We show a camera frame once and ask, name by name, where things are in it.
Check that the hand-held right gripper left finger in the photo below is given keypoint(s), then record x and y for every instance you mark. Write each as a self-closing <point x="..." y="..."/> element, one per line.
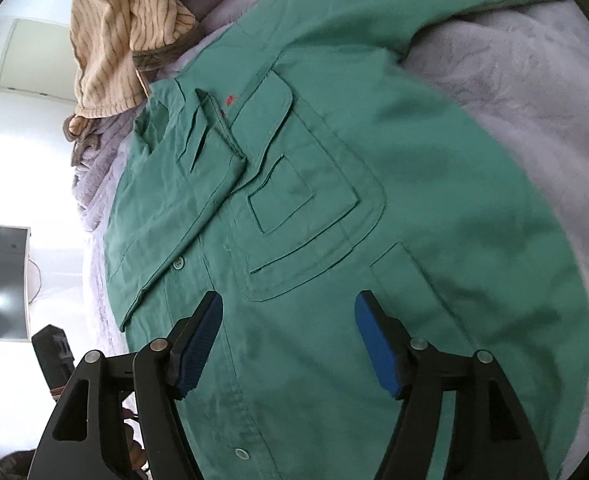
<point x="200" y="340"/>

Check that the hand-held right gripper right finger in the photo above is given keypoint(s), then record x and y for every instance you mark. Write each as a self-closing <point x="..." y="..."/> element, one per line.
<point x="377" y="345"/>

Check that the green button shirt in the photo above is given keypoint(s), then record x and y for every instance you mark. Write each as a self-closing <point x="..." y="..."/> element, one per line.
<point x="324" y="210"/>

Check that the dark cloth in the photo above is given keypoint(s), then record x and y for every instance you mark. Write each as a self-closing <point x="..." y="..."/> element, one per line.
<point x="17" y="467"/>

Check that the grey embossed plush blanket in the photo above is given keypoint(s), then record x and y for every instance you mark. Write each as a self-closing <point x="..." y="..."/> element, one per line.
<point x="499" y="85"/>

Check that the beige striped garment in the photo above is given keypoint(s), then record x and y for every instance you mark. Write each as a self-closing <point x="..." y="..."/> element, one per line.
<point x="114" y="25"/>

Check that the wall-mounted flat screen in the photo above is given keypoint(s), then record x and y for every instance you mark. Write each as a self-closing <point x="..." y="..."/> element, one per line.
<point x="2" y="280"/>

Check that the white wall panel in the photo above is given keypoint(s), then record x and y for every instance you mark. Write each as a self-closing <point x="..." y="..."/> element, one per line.
<point x="34" y="57"/>

